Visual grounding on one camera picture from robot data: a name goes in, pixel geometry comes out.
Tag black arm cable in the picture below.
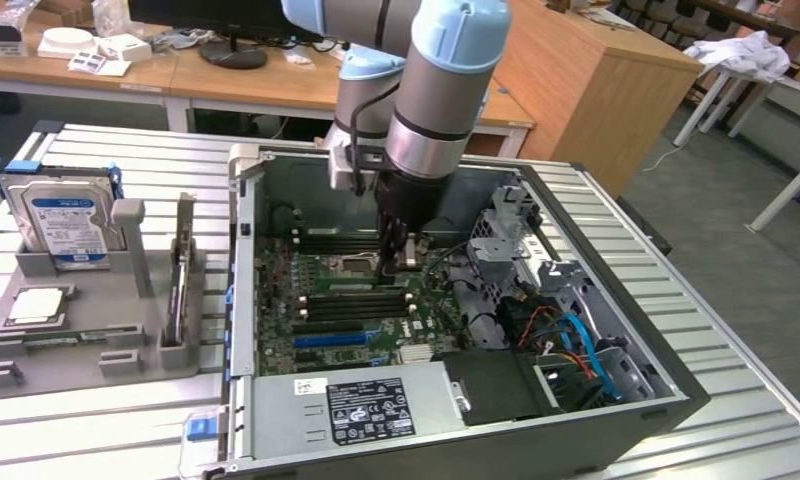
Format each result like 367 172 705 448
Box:
347 89 401 197

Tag white round device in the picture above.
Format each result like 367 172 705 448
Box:
37 26 101 60

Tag hard disk blue caddy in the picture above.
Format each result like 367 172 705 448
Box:
0 155 125 272

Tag blue expansion slot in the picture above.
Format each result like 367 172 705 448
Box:
290 332 369 350

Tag metal disk bay cage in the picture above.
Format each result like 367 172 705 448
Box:
464 183 557 284

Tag wooden cabinet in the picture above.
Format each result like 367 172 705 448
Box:
489 0 706 198

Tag silver chipset heatsink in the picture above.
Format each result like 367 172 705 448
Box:
397 343 436 363

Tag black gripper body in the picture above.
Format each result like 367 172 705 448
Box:
373 168 452 225

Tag open black PC case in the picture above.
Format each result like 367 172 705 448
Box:
177 143 712 480

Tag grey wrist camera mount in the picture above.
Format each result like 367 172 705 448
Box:
326 145 382 192

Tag white crumpled cloth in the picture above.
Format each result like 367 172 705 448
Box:
681 30 793 85

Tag grey parts rack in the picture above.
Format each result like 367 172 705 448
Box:
0 197 209 392

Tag white frame table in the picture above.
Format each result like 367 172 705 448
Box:
669 63 800 233

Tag red wire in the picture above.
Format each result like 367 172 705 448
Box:
516 305 577 351

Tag black computer monitor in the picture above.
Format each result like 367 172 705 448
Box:
127 0 298 70

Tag silver power supply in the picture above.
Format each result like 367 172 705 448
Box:
246 360 456 460

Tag silver CPU chip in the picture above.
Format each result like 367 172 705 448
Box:
6 288 66 327

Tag black RAM slot bank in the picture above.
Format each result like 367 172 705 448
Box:
297 292 419 322
294 227 389 252

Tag white printed sheets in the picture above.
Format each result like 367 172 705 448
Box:
66 50 133 77

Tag CPU socket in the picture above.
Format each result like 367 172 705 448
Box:
319 253 382 282

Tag blue SATA wire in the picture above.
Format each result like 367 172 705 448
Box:
560 303 626 402

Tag green RAM stick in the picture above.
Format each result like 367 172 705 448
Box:
19 331 110 347

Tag green motherboard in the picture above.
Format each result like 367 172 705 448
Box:
250 230 457 375

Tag graphics card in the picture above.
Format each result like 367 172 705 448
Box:
159 192 202 348

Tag wooden desk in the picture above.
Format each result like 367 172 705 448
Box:
0 0 538 146

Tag clear plastic bag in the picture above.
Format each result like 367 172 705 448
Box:
0 0 43 27

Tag white cardboard box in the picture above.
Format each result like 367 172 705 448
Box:
94 36 155 63

